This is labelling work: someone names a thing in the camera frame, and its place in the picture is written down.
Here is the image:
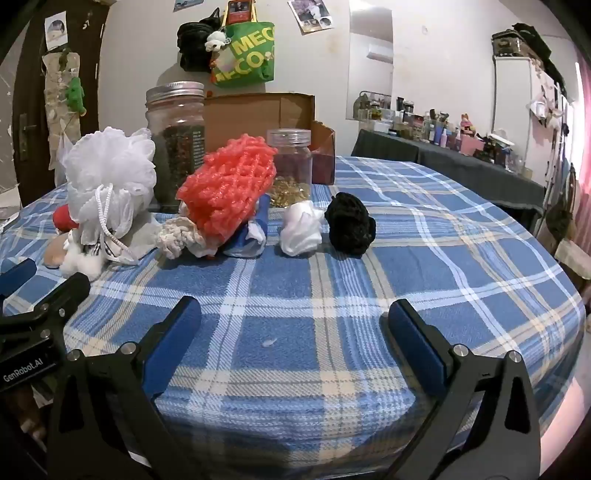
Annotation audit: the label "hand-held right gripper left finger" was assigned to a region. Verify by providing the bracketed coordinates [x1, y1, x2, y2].
[46, 295, 208, 480]

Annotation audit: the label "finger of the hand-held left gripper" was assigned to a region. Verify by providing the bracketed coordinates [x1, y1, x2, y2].
[0, 257, 38, 303]
[0, 272, 92, 326]

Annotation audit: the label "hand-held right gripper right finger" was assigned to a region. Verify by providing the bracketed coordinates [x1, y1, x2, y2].
[379, 298, 543, 480]

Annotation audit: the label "white fluffy cotton tuft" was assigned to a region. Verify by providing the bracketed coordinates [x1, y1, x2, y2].
[60, 237, 108, 281]

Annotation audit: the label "red soft cloth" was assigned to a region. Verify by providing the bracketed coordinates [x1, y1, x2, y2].
[52, 205, 80, 233]

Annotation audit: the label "white grey cotton pad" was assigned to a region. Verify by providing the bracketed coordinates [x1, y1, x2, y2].
[105, 220, 161, 267]

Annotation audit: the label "cream crochet piece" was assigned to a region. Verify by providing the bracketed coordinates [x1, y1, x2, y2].
[158, 217, 207, 260]

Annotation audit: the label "white mesh bath loofah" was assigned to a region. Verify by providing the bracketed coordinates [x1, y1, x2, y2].
[61, 127, 158, 243]

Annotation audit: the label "blue cloth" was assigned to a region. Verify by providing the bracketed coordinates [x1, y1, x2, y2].
[221, 194, 271, 258]

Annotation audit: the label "black knitted ball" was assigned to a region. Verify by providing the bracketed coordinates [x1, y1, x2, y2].
[324, 191, 378, 256]

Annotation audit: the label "white cloth ball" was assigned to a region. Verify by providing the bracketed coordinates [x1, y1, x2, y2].
[279, 200, 327, 256]

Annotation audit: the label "red foam net sleeve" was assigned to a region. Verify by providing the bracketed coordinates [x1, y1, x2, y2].
[177, 134, 278, 241]

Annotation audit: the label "cardboard box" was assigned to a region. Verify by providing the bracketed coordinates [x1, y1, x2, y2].
[202, 93, 337, 186]

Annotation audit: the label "white paper scraps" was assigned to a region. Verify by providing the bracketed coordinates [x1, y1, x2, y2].
[0, 184, 23, 224]

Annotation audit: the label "clear plastic bag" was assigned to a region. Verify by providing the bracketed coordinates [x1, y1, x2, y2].
[54, 135, 75, 186]

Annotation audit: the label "pale hanging door organizer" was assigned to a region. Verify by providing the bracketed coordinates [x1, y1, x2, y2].
[42, 48, 89, 141]

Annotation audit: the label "dark brown door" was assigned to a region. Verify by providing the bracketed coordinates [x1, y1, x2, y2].
[0, 4, 110, 209]

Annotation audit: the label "dark cloth covered table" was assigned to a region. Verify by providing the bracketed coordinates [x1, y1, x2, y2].
[351, 128, 546, 220]

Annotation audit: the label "large glass jar dark contents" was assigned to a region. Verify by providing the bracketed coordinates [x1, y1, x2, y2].
[145, 82, 206, 214]

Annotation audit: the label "green plush toy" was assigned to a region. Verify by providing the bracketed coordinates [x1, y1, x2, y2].
[64, 76, 88, 114]

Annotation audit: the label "row of cosmetic bottles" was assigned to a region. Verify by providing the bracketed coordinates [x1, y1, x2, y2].
[357, 91, 533, 177]

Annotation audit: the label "small clear jar yellow contents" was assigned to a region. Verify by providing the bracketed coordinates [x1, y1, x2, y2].
[266, 129, 314, 209]

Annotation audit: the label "small door picture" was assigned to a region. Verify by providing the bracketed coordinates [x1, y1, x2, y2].
[44, 16, 69, 49]

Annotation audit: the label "white refrigerator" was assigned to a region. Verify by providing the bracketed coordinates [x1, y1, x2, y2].
[491, 54, 574, 178]

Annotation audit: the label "black bag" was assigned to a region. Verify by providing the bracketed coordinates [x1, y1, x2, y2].
[177, 8, 223, 73]

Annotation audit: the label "green tote bag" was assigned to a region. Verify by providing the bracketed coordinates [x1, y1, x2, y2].
[210, 9, 277, 89]

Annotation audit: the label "dark case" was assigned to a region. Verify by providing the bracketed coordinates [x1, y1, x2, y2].
[490, 30, 530, 57]

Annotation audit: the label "black clothes pile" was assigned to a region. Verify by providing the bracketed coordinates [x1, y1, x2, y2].
[512, 22, 568, 89]

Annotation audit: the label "red card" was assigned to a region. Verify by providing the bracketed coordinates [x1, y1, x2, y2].
[227, 0, 255, 25]

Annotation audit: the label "door handle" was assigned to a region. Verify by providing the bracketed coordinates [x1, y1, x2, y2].
[17, 114, 38, 161]

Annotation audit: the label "wall mirror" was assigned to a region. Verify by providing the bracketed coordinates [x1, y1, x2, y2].
[346, 0, 394, 122]

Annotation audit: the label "wall photo print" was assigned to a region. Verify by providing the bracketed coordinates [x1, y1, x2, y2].
[287, 0, 334, 34]

